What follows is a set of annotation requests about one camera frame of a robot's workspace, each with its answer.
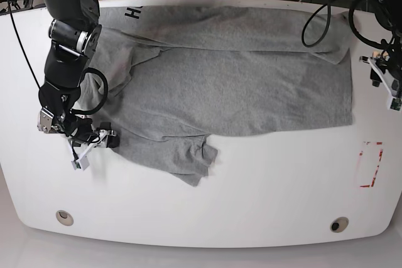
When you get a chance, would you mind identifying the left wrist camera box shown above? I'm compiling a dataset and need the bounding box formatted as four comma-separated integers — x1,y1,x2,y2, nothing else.
388,94,401,112

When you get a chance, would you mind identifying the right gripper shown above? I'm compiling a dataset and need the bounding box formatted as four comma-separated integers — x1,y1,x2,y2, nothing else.
59,115,119,148

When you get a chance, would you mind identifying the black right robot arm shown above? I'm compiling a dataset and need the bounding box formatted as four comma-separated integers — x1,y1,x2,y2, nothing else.
38,0,120,148

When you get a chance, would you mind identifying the left table cable grommet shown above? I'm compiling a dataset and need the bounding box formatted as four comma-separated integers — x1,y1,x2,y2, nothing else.
56,210,73,227

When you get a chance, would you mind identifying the table cable grommet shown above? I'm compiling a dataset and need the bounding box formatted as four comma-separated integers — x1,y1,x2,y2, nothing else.
330,217,349,233
56,210,73,227

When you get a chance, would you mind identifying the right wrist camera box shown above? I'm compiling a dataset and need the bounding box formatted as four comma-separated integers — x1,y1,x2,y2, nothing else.
71,156,90,170

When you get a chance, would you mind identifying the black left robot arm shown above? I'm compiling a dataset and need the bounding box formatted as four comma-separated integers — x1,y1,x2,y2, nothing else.
348,0,401,98

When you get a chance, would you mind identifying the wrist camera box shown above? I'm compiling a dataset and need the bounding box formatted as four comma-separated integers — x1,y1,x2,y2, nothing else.
388,94,401,112
71,156,90,170

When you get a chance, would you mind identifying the grey Hugging Face T-shirt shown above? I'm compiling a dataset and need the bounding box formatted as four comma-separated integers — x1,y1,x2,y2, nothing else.
79,6,352,186

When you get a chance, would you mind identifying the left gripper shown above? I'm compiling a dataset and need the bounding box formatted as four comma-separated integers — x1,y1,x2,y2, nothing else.
370,53,401,92

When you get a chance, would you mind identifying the right table cable grommet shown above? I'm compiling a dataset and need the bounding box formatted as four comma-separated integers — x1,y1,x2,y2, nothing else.
330,217,349,233

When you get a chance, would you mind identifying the red tape rectangle marking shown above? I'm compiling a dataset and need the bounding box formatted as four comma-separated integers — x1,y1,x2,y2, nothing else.
355,141,384,188

